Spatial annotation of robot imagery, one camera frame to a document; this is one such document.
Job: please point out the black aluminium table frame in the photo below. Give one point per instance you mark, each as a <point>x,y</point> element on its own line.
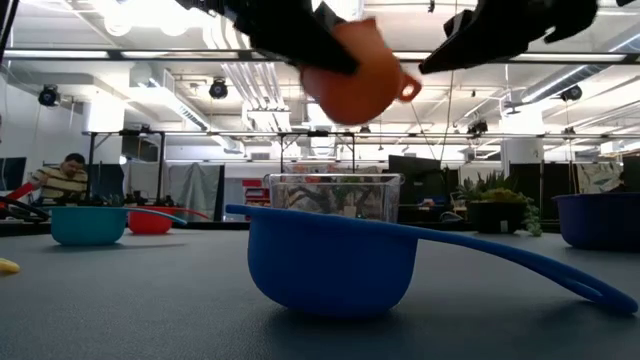
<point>215,226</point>

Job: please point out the red measuring cup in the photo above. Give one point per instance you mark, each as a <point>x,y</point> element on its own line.
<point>150,225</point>

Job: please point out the grey cover cloth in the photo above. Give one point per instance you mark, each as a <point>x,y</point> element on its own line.
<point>192,190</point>

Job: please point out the person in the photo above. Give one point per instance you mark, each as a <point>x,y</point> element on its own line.
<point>60,182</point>

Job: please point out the teal measuring cup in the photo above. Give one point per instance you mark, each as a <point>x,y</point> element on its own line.
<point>87,227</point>

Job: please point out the blue measuring cup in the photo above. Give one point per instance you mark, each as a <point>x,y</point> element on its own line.
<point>330,270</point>

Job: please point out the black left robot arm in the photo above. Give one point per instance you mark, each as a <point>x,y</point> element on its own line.
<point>6,20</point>

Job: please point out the blue partition panel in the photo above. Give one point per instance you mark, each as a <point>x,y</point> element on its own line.
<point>107,182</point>

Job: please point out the orange measuring cup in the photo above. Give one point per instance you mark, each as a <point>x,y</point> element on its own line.
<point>360,95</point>

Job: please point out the leaf patterned panel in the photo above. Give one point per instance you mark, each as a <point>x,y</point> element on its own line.
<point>600,177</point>

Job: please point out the small black background robot arm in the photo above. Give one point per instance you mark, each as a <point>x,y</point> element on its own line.
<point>167,201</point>

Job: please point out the clear plastic basket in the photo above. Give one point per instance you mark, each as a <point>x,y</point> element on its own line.
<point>320,195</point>

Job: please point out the dark blue bowl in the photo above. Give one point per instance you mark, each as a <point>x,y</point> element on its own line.
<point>600,222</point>

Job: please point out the black partition panel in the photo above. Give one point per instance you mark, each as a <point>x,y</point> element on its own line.
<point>545,180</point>

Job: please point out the potted succulent plant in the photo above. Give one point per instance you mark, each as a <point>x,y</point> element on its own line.
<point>495,217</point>

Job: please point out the black overhead frame beam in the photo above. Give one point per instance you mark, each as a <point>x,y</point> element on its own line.
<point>150,55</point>

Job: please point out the black computer monitor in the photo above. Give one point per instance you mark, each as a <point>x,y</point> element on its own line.
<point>410,165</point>

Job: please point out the yellow measuring cup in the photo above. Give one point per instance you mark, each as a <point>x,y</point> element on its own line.
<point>7,266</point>

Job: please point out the dark wall screen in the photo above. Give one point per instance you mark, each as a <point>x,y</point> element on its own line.
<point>12,172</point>

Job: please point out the tall black metal rack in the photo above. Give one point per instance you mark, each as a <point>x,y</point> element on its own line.
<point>161,170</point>

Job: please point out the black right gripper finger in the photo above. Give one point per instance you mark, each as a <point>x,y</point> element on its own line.
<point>480,42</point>
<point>461,22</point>

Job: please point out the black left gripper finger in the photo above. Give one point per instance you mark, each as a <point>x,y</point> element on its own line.
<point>300,40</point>
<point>330,16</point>

